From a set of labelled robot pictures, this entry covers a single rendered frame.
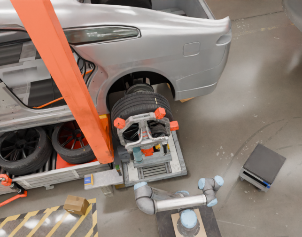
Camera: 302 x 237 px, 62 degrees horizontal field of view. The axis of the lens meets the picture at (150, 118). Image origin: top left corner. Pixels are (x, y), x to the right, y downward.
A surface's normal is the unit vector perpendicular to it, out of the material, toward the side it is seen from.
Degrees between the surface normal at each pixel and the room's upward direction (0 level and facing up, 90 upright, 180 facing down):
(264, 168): 0
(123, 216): 0
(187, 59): 90
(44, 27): 90
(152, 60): 90
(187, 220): 4
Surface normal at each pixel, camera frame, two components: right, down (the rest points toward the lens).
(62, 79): 0.17, 0.78
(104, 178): -0.09, -0.59
